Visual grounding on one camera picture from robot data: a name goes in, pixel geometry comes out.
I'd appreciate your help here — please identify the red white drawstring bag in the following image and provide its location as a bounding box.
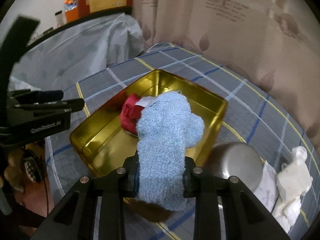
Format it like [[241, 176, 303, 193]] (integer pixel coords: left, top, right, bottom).
[[120, 94, 156, 137]]

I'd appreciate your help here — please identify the white cloth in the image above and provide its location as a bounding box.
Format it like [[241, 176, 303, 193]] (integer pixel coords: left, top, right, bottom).
[[272, 146, 313, 233]]

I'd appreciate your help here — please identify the person left hand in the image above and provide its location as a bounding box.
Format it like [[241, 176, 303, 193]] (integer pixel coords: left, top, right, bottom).
[[1, 142, 54, 217]]

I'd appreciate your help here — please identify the translucent plastic cover sheet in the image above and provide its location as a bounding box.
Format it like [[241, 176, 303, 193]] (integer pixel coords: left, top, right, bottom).
[[9, 13, 144, 90]]

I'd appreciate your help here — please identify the gold red rectangular tin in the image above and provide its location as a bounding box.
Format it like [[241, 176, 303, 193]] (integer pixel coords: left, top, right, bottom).
[[70, 69, 227, 177]]

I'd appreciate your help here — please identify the stainless steel bowl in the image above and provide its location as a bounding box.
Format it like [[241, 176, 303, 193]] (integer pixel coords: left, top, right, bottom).
[[205, 142, 264, 191]]

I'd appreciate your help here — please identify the small jar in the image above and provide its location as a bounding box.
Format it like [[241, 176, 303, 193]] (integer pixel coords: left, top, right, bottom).
[[55, 10, 65, 27]]

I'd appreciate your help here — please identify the orange box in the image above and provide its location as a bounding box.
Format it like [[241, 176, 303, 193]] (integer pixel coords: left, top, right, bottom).
[[63, 0, 79, 23]]

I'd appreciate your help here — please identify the red yellow cardboard box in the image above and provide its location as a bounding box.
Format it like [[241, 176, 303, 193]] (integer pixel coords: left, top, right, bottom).
[[78, 0, 133, 17]]

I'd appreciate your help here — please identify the grey plaid tablecloth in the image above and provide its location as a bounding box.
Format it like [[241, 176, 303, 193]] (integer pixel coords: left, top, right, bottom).
[[46, 43, 319, 239]]

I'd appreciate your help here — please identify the beige leaf print curtain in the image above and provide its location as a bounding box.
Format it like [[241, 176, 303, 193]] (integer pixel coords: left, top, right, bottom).
[[133, 0, 319, 148]]

